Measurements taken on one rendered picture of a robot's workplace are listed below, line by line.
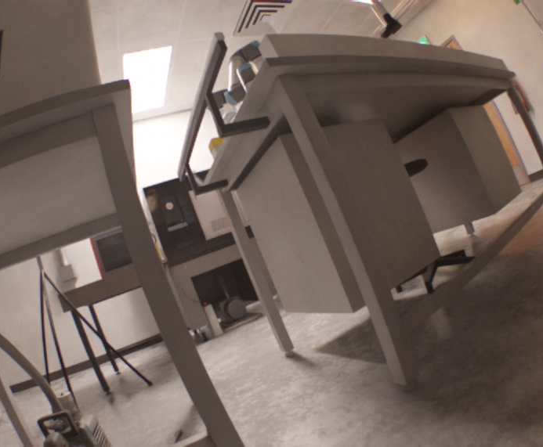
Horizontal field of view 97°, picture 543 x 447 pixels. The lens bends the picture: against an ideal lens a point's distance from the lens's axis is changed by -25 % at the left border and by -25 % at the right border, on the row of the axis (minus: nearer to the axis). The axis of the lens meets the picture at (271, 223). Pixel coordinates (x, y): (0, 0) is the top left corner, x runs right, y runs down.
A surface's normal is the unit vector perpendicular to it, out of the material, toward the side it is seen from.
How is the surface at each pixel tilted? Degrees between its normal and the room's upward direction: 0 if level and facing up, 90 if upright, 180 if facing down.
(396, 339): 90
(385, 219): 90
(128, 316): 90
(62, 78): 90
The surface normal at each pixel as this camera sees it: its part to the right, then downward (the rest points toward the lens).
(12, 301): 0.36, -0.24
